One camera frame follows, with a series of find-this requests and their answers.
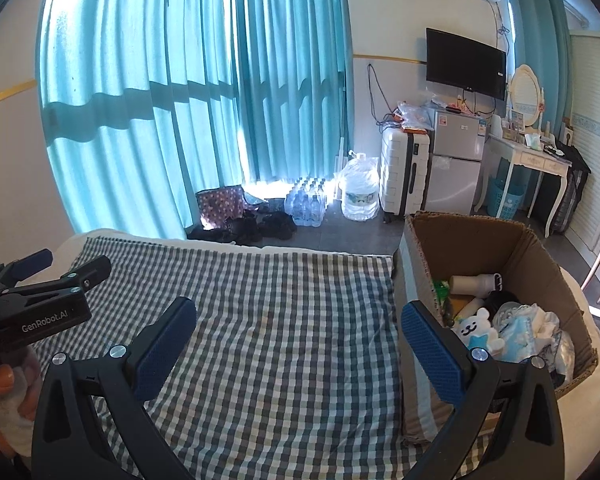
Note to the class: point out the white dressing table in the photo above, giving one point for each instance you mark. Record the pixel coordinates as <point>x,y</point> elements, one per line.
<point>530,157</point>

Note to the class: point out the blue plastic basket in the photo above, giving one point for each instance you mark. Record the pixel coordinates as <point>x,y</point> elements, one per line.
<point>506,200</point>

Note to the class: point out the white oval mirror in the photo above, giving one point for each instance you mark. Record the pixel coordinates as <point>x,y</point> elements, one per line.
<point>525,92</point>

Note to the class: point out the white suitcase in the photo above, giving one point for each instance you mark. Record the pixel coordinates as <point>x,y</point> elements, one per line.
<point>400,175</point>

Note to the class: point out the grey checked blanket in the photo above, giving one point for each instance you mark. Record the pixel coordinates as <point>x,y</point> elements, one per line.
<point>280,310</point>

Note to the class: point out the pile of clear plastic bags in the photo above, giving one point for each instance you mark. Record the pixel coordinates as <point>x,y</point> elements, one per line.
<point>415,116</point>

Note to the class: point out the narrow teal curtain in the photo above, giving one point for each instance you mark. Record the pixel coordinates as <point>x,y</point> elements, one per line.
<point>535,35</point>

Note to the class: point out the large clear water jug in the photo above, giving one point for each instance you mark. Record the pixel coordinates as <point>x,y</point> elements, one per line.
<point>359,187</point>

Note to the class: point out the black striped bag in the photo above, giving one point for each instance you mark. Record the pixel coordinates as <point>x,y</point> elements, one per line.
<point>572,195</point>

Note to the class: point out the white plastic bottle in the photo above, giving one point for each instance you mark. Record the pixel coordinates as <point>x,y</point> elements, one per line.
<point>472,284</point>

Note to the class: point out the person's left hand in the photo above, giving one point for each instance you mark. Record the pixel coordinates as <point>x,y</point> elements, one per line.
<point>0,380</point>

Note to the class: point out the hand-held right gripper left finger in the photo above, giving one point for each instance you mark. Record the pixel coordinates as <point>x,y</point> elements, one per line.
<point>165,350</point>

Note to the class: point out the blue floral tissue pack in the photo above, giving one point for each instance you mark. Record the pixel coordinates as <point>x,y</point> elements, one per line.
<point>517,335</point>

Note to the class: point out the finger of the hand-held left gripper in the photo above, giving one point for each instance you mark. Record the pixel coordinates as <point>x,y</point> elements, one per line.
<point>25,265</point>
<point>70,280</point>

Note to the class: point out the white crumpled wrapper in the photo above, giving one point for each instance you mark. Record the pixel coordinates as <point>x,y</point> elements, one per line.
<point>545,322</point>

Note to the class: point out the black wall television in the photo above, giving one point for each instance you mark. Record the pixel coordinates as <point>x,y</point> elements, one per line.
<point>465,62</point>

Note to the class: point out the green snack packet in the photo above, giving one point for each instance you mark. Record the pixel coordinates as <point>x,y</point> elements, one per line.
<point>440,290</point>

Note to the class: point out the silver small fridge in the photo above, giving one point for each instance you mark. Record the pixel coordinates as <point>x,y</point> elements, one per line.
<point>452,170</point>

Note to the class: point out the pack of water bottles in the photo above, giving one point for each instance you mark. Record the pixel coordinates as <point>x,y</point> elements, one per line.
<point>310,202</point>

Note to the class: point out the purple patterned bag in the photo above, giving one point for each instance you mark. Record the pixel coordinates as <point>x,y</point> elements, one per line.
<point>222,205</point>

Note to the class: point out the wide teal window curtain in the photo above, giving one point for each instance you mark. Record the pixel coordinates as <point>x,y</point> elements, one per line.
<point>130,110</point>

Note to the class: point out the pile of black shoes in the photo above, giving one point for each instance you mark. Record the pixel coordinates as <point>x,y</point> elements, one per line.
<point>245,227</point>

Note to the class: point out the white curved tube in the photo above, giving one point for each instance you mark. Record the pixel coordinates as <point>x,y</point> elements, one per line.
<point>472,332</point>

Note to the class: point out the white sliding wardrobe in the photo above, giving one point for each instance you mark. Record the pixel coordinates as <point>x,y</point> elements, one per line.
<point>597,160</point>

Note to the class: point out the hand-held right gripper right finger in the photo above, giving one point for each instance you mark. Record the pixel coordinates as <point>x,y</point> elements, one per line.
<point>432,355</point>

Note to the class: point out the brown cardboard box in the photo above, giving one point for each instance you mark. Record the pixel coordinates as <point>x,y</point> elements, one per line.
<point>480,245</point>

